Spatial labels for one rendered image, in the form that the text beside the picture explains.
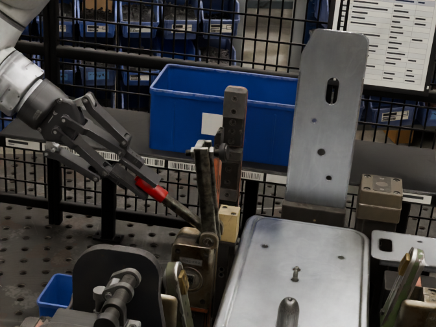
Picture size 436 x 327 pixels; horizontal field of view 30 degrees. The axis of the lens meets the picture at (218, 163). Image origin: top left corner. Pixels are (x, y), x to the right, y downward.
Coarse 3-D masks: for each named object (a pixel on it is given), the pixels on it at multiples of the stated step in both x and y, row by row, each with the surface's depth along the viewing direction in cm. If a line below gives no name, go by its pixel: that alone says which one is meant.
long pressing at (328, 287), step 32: (256, 224) 146; (288, 224) 146; (320, 224) 148; (256, 256) 136; (288, 256) 137; (320, 256) 137; (352, 256) 138; (224, 288) 127; (256, 288) 127; (288, 288) 128; (320, 288) 129; (352, 288) 129; (224, 320) 119; (256, 320) 120; (320, 320) 121; (352, 320) 121
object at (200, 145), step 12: (204, 144) 124; (192, 156) 124; (204, 156) 122; (228, 156) 124; (204, 168) 123; (204, 180) 124; (204, 192) 125; (216, 192) 128; (204, 204) 126; (216, 204) 129; (204, 216) 127; (216, 216) 129; (204, 228) 127; (216, 228) 130
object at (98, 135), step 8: (64, 120) 124; (72, 120) 124; (88, 120) 127; (72, 128) 124; (80, 128) 124; (88, 128) 125; (96, 128) 126; (88, 136) 125; (96, 136) 125; (104, 136) 125; (112, 136) 127; (104, 144) 125; (112, 144) 125; (120, 152) 125
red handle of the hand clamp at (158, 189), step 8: (136, 176) 127; (136, 184) 127; (144, 184) 127; (152, 192) 127; (160, 192) 127; (168, 192) 128; (160, 200) 128; (168, 200) 128; (176, 200) 129; (176, 208) 128; (184, 208) 129; (184, 216) 128; (192, 216) 128; (192, 224) 129; (200, 224) 128
